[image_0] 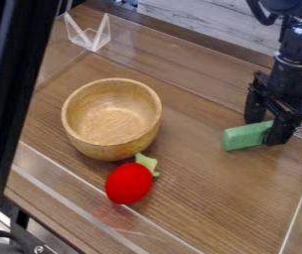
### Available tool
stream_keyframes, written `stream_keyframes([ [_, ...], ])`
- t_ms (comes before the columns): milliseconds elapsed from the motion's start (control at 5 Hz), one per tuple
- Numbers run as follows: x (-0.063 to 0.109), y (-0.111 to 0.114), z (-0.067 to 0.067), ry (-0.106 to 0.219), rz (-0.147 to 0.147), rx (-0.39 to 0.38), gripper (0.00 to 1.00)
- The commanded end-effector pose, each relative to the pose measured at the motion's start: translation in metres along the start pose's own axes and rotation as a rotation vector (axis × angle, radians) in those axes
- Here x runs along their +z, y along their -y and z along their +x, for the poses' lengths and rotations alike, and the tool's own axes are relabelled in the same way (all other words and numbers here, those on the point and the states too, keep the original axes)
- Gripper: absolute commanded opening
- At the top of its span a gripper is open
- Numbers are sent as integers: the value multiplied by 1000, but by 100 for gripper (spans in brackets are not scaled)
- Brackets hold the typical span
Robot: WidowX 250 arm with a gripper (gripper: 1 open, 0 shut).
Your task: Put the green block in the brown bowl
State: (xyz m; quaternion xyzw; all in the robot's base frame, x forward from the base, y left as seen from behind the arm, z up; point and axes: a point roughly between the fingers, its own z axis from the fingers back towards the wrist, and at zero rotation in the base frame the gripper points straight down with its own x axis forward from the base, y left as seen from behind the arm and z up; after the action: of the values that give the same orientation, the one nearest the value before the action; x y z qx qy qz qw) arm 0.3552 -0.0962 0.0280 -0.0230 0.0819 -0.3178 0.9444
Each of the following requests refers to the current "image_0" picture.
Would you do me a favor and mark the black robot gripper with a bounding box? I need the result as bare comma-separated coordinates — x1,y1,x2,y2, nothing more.
243,54,302,146

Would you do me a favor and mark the brown wooden bowl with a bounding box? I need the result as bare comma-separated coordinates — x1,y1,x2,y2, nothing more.
61,77,161,161

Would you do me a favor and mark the red plush strawberry toy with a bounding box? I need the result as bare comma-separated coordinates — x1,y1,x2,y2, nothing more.
103,153,160,204

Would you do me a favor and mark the black metal frame bracket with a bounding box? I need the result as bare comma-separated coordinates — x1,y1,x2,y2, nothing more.
10,211,58,254

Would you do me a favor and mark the clear acrylic tray enclosure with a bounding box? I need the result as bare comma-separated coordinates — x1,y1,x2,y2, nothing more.
4,8,302,254

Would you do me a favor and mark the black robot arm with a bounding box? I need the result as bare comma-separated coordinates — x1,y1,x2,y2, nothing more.
243,0,302,146

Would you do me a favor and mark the green rectangular block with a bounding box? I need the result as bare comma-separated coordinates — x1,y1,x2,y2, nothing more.
223,120,272,151

